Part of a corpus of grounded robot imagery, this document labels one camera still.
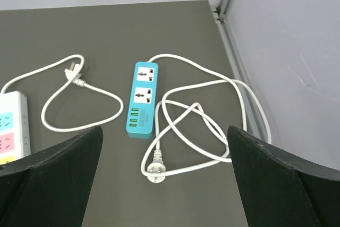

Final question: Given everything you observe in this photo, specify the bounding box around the white power strip cord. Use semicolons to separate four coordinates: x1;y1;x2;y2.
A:
0;54;125;133

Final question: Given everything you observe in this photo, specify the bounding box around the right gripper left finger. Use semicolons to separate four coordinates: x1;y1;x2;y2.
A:
1;126;103;227

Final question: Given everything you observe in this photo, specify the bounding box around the teal power strip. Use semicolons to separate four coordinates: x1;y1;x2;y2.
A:
126;62;158;139

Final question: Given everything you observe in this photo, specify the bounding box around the white power strip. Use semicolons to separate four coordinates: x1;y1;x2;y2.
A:
0;91;31;165

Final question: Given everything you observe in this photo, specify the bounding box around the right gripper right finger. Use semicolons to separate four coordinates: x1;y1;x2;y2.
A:
227;126;339;226

